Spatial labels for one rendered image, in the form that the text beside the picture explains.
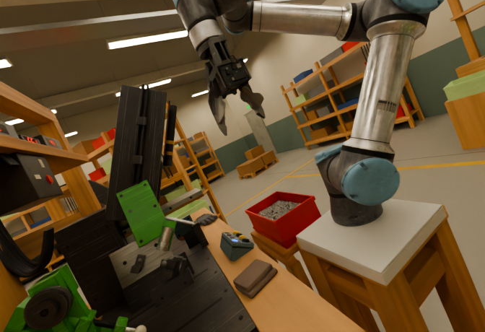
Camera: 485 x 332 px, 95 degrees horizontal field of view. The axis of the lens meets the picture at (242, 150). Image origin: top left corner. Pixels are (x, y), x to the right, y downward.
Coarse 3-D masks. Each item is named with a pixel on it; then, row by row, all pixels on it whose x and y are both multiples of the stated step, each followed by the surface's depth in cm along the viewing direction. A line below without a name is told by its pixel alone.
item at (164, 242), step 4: (164, 228) 77; (168, 228) 77; (172, 228) 78; (164, 232) 76; (168, 232) 77; (164, 236) 76; (168, 236) 77; (160, 240) 76; (164, 240) 76; (168, 240) 76; (160, 244) 75; (164, 244) 75; (168, 244) 77; (160, 248) 74; (164, 248) 75
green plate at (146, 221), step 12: (144, 180) 84; (120, 192) 81; (132, 192) 82; (144, 192) 83; (132, 204) 80; (144, 204) 81; (156, 204) 82; (132, 216) 79; (144, 216) 80; (156, 216) 81; (132, 228) 78; (144, 228) 79; (156, 228) 79; (144, 240) 77
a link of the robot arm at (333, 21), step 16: (256, 16) 61; (272, 16) 61; (288, 16) 61; (304, 16) 61; (320, 16) 60; (336, 16) 60; (352, 16) 59; (240, 32) 68; (288, 32) 65; (304, 32) 64; (320, 32) 64; (336, 32) 63; (352, 32) 62
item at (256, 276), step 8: (256, 264) 62; (264, 264) 60; (248, 272) 60; (256, 272) 58; (264, 272) 57; (272, 272) 58; (240, 280) 58; (248, 280) 56; (256, 280) 56; (264, 280) 56; (240, 288) 57; (248, 288) 54; (256, 288) 55; (248, 296) 54
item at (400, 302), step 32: (448, 224) 64; (416, 256) 63; (448, 256) 62; (320, 288) 80; (352, 288) 66; (384, 288) 52; (416, 288) 57; (448, 288) 65; (352, 320) 76; (384, 320) 57; (416, 320) 54; (480, 320) 64
